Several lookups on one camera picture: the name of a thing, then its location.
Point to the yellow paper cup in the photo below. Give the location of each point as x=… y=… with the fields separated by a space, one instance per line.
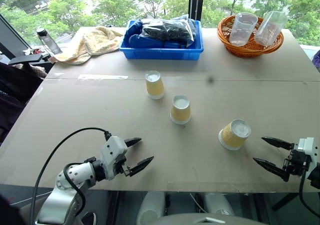
x=235 y=135
x=180 y=111
x=155 y=86

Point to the clear plastic measuring cup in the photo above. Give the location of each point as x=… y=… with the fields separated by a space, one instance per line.
x=242 y=30
x=270 y=28

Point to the pale yellow towel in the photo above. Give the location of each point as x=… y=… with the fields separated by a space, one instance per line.
x=92 y=43

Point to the black office chair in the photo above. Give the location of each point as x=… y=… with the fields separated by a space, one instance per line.
x=17 y=85

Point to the black items in clear bag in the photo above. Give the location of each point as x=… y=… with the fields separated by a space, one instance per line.
x=167 y=31

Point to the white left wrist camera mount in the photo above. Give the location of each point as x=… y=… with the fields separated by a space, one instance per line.
x=113 y=153

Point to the black table leg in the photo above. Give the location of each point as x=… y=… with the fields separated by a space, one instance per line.
x=285 y=202

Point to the blue plastic bin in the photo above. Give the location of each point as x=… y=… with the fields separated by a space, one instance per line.
x=160 y=53

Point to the clear water bottle black cap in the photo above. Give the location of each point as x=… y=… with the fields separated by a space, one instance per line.
x=50 y=42

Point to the grey robot torso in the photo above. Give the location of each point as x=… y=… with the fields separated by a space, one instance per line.
x=207 y=220

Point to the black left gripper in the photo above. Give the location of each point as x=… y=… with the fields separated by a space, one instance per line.
x=123 y=165

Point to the orange wicker basket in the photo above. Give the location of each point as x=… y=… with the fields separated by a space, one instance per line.
x=250 y=48

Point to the black window frame post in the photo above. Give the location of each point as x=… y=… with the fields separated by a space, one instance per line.
x=196 y=2

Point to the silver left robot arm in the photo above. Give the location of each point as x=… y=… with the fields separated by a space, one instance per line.
x=75 y=172

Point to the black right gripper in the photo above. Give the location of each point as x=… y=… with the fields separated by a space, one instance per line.
x=296 y=161

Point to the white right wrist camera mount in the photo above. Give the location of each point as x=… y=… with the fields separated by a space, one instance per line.
x=308 y=148

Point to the purple cloth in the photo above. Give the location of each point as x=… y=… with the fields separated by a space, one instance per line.
x=317 y=60

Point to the white rounded robot leg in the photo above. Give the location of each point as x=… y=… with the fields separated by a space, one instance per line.
x=150 y=207
x=218 y=203

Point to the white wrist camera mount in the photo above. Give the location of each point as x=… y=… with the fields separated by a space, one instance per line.
x=308 y=148
x=113 y=153

